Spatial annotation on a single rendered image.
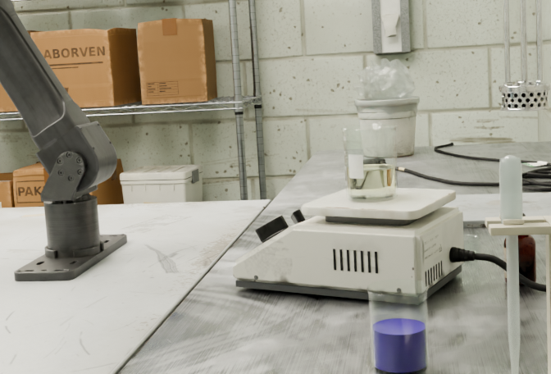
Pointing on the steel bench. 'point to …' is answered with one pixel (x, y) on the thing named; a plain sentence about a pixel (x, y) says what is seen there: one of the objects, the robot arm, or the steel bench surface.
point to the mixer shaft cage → (524, 100)
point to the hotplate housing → (357, 254)
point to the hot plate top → (412, 196)
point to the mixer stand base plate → (530, 207)
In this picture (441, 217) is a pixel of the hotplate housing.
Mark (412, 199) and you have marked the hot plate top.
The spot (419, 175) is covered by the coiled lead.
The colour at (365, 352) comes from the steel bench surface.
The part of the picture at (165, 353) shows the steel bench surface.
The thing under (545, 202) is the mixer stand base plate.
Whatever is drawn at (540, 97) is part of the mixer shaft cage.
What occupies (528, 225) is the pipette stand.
